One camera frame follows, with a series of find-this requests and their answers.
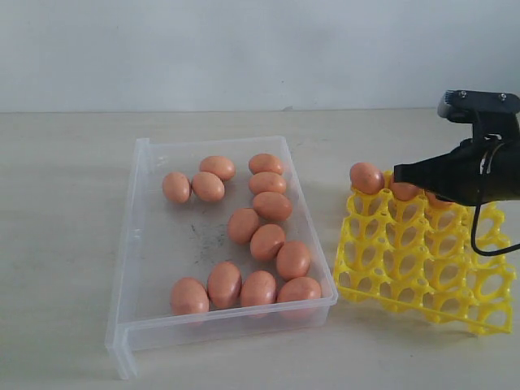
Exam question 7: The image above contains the brown egg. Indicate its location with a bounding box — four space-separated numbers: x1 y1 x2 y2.
199 155 236 181
192 171 225 202
425 191 452 210
162 171 191 204
349 162 384 194
227 208 260 245
253 192 293 222
240 271 276 307
249 224 286 262
277 276 322 303
206 261 242 309
170 277 210 315
249 171 287 195
249 153 284 175
275 240 311 281
389 182 420 202

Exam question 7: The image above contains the yellow plastic egg tray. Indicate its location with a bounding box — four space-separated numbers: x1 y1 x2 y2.
333 186 516 335

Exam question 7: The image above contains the black camera cable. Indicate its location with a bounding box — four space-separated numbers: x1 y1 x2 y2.
470 149 520 258

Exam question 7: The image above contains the clear plastic box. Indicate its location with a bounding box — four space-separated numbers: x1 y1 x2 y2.
105 136 338 379

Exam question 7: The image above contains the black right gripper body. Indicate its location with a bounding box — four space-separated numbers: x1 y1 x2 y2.
450 140 519 206

